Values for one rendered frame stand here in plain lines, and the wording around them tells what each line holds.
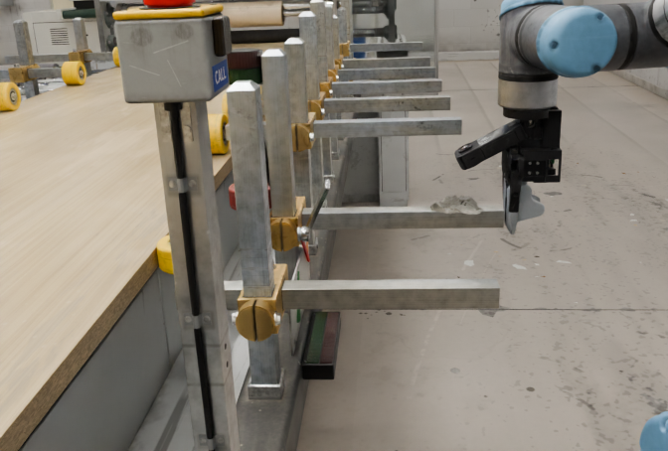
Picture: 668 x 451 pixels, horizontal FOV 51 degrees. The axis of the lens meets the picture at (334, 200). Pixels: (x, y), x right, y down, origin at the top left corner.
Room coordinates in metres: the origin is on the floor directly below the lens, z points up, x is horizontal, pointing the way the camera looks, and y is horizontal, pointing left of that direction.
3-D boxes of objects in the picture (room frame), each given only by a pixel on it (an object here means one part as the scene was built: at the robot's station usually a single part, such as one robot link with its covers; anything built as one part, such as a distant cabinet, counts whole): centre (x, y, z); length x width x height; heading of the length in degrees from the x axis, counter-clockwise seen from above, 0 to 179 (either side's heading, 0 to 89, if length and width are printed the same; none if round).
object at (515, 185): (1.08, -0.29, 0.91); 0.05 x 0.02 x 0.09; 175
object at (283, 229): (1.11, 0.08, 0.85); 0.14 x 0.06 x 0.05; 175
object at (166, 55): (0.58, 0.12, 1.18); 0.07 x 0.07 x 0.08; 85
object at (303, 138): (1.36, 0.06, 0.95); 0.14 x 0.06 x 0.05; 175
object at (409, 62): (2.36, -0.15, 0.95); 0.37 x 0.03 x 0.03; 85
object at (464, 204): (1.10, -0.20, 0.87); 0.09 x 0.07 x 0.02; 85
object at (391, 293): (0.87, 0.00, 0.82); 0.44 x 0.03 x 0.04; 85
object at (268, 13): (3.73, 0.41, 1.05); 1.43 x 0.12 x 0.12; 85
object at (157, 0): (0.58, 0.12, 1.22); 0.04 x 0.04 x 0.02
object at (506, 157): (1.10, -0.32, 0.97); 0.09 x 0.08 x 0.12; 85
